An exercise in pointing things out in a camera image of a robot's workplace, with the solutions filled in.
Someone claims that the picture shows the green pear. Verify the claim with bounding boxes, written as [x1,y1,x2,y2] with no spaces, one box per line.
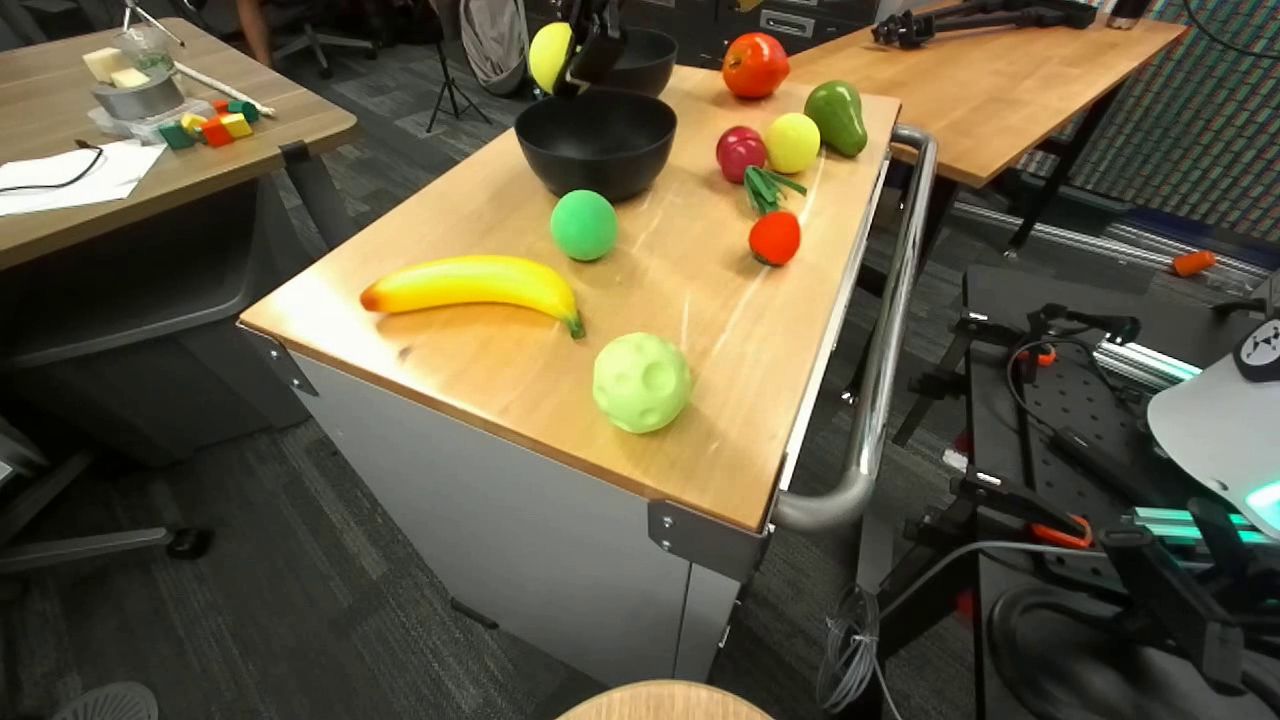
[803,80,870,156]

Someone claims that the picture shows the black tripod on table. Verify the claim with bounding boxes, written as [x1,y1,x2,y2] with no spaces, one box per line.
[872,0,1096,47]

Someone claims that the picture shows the dark green ball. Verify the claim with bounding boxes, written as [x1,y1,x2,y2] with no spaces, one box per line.
[548,188,618,263]

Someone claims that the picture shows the light green dimpled ball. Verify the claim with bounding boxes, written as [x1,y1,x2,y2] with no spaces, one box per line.
[592,333,694,435]

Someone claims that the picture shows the near black bowl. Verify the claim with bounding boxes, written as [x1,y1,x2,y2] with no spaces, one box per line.
[515,93,675,202]

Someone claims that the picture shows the large yellow ball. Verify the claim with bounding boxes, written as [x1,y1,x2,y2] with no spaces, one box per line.
[765,113,822,172]

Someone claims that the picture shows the black bowl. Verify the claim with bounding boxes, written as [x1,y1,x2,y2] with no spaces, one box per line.
[515,93,675,202]
[603,30,675,98]

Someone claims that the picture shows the white cart cabinet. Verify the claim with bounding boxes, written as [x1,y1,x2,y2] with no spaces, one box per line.
[280,351,755,675]

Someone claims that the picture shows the clear plastic container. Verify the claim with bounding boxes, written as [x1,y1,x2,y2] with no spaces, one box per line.
[86,30,186,120]

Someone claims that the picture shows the coloured toy blocks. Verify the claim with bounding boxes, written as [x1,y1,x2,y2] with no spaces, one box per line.
[158,98,261,153]

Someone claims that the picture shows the red radish with greens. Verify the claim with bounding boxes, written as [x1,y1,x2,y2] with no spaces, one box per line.
[718,123,803,212]

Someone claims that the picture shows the metal cart handle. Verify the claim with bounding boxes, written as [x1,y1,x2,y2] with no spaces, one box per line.
[775,123,937,532]

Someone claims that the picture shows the far black bowl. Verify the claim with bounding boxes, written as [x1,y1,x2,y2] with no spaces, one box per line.
[603,30,675,98]

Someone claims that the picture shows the orange handled clamp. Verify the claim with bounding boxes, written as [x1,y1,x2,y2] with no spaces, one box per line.
[1027,518,1096,551]

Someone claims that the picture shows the wooden office desk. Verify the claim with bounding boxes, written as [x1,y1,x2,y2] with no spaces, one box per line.
[0,17,356,269]

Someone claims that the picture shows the small red tomato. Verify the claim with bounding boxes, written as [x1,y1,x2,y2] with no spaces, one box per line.
[747,212,800,269]

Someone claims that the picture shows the round wooden stool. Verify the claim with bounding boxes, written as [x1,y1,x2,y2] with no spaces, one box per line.
[556,682,774,720]

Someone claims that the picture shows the yellow banana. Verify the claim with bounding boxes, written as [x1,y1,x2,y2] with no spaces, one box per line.
[361,255,586,339]

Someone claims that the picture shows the small yellow lemon ball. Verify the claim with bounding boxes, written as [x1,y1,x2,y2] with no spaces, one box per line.
[528,21,572,93]

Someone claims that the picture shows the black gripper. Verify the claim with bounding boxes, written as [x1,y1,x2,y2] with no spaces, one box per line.
[567,0,628,83]

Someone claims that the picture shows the white papers on desk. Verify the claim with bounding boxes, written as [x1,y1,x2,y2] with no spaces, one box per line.
[0,142,164,217]

